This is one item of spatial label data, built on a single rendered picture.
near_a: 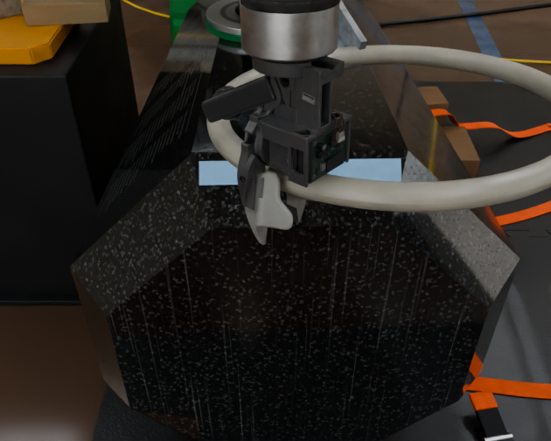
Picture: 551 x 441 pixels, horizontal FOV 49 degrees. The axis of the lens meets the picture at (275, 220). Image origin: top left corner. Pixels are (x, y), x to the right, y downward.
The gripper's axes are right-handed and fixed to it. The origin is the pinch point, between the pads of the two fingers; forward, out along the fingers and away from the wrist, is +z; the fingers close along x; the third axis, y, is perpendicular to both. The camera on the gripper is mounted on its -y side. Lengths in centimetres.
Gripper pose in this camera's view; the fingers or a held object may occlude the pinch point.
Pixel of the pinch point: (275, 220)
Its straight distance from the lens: 69.1
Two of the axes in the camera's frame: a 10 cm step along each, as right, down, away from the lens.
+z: 0.1, 8.3, 5.5
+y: 7.5, 3.6, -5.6
